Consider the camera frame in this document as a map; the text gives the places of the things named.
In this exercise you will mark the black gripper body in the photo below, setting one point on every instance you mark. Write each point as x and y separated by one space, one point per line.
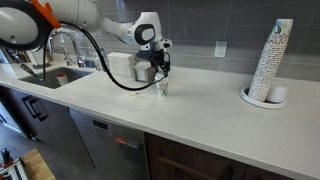
156 59

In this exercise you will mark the patterned paper cup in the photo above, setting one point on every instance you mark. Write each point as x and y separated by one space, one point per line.
163 89

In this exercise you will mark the white cup with red rim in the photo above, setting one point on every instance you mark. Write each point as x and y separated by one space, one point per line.
62 80

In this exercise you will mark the metal napkin dispenser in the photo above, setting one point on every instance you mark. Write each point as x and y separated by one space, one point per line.
144 72

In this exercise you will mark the white napkin box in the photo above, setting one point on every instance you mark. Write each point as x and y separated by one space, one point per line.
120 65

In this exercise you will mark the clear bottle with green cap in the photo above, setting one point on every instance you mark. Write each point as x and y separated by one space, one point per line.
104 58

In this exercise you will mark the chrome faucet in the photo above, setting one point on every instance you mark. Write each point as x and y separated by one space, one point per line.
75 46

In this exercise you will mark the stainless steel dishwasher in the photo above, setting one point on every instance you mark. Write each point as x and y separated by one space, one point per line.
113 146

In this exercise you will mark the dark wooden cabinet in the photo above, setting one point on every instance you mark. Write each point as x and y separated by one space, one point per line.
200 163

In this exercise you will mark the white round tray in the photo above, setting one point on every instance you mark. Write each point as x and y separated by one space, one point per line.
258 102

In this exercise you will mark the tall stack of paper cups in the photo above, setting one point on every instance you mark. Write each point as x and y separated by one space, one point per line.
270 60

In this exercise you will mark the stack of white lids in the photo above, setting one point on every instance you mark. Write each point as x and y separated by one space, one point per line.
277 93

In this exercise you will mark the steel kitchen sink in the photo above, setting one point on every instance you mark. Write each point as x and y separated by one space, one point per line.
43 79

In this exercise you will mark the dark grey drawer cabinet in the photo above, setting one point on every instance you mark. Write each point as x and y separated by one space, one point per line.
56 133

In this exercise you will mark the wooden board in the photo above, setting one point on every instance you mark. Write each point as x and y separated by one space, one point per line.
38 166

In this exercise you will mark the dark wrist camera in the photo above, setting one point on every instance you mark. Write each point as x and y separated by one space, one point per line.
144 56

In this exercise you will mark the white wall outlet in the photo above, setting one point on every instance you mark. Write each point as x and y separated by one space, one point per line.
220 49

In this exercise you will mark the white metal frame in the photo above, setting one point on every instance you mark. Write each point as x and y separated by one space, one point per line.
13 171

